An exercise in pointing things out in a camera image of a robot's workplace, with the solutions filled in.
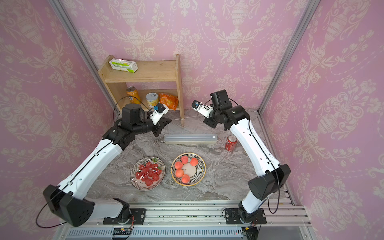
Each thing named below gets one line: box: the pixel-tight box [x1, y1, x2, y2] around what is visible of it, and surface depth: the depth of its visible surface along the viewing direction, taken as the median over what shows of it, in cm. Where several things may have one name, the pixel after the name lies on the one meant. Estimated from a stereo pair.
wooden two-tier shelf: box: [98, 54, 185, 119], surface depth 85 cm
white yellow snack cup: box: [145, 92, 159, 108], surface depth 94 cm
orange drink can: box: [126, 86, 142, 105], surface depth 90 cm
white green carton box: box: [108, 58, 139, 73], surface depth 81 cm
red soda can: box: [225, 134, 238, 152], surface depth 94 cm
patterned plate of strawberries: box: [130, 156, 166, 191], surface depth 87 cm
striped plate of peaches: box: [171, 152, 207, 187], surface depth 89 cm
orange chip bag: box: [159, 93, 179, 111], surface depth 94 cm
